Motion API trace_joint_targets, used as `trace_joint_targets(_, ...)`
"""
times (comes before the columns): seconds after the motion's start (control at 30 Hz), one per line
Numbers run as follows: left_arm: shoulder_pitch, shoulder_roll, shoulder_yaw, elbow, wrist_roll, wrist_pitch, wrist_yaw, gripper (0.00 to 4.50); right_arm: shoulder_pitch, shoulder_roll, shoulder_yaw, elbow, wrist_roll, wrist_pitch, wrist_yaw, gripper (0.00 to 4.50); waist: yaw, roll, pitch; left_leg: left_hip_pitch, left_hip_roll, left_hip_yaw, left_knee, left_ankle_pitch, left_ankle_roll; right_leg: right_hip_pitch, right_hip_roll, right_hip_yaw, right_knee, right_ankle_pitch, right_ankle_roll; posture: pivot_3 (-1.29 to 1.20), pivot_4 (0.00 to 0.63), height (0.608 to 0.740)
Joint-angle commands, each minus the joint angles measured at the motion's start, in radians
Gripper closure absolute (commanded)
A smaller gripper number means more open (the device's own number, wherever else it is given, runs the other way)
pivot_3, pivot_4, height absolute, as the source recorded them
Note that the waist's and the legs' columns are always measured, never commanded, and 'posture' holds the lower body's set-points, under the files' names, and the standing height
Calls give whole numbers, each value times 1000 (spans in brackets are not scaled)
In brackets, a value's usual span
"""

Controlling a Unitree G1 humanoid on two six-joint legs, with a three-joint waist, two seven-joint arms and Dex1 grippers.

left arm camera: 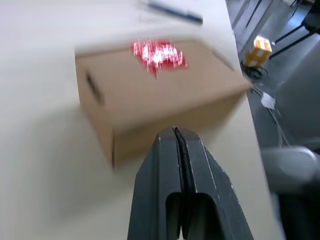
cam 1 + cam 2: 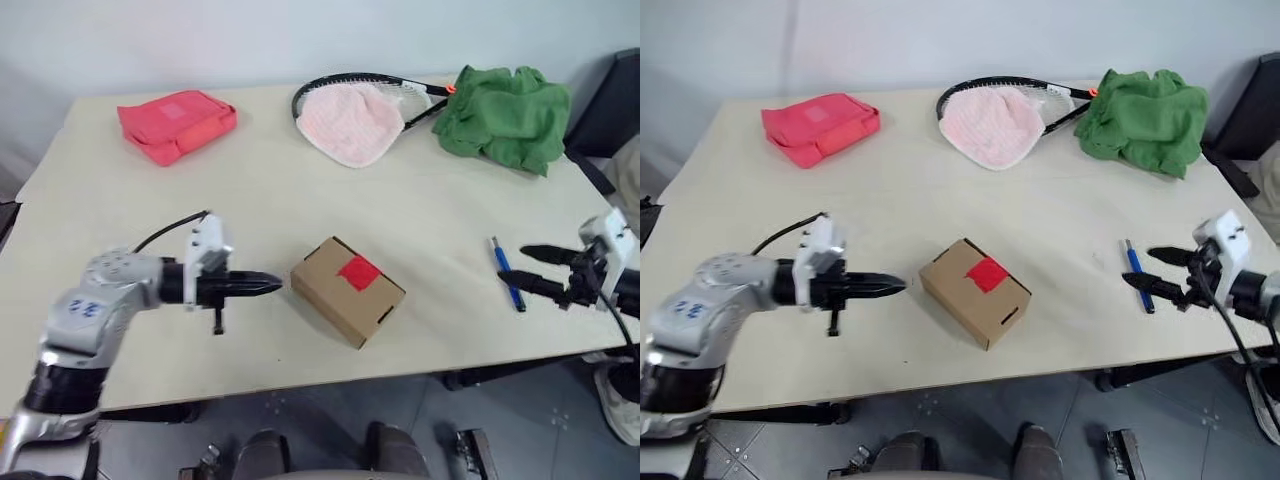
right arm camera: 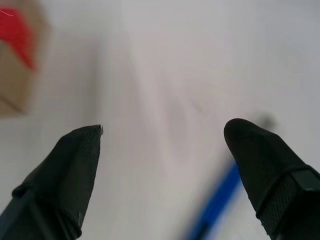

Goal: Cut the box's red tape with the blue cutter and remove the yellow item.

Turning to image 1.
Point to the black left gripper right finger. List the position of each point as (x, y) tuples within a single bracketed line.
[(212, 200)]

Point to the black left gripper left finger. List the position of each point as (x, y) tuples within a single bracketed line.
[(155, 180)]

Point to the brown cardboard box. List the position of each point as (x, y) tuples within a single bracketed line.
[(155, 105)]

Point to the blue pen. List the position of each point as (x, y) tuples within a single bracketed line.
[(175, 11)]

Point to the yellow white box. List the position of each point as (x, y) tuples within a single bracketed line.
[(260, 51)]

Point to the silver robot body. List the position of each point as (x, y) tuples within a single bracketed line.
[(290, 167)]

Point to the white power adapter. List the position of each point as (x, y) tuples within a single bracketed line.
[(268, 101)]

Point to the black office chair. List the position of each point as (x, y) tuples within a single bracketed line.
[(311, 21)]

